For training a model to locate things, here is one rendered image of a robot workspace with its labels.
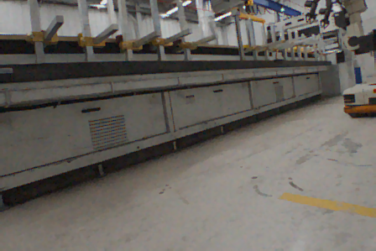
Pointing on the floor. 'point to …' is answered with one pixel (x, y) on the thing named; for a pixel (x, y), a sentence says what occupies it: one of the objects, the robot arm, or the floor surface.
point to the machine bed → (126, 118)
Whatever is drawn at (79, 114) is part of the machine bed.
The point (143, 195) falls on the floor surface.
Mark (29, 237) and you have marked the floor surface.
